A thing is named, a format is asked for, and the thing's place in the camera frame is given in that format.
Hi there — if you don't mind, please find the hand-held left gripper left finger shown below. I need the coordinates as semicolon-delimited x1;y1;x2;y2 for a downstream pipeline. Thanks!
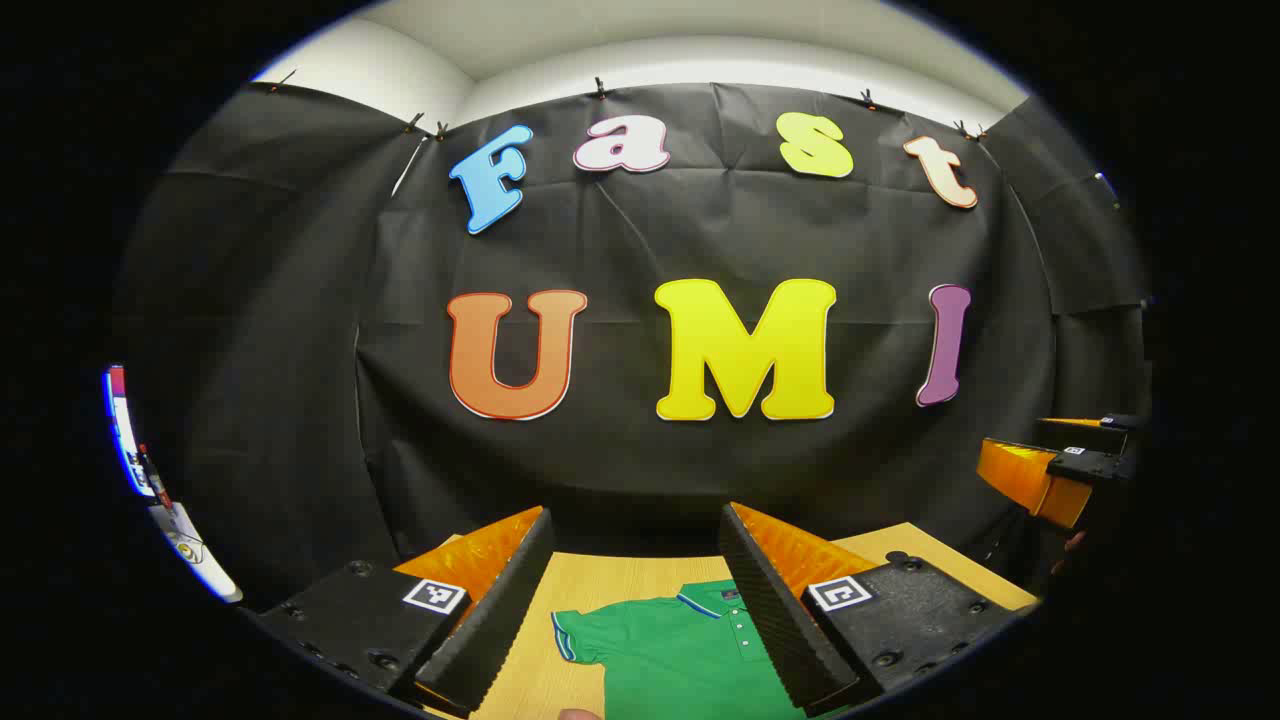
245;505;556;716

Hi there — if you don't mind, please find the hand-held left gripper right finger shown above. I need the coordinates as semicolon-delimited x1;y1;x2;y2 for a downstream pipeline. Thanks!
718;502;1041;716

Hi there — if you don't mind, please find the green T-shirt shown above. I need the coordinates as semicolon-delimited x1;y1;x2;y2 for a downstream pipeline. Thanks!
550;580;811;720

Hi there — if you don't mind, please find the white side desk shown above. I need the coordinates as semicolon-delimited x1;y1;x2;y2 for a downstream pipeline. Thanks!
148;500;244;604

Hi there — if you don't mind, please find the black backdrop cloth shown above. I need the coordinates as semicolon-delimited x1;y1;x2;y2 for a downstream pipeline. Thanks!
115;80;1151;611

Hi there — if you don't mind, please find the lit computer screen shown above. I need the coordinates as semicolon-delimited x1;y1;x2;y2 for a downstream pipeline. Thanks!
103;365;161;499

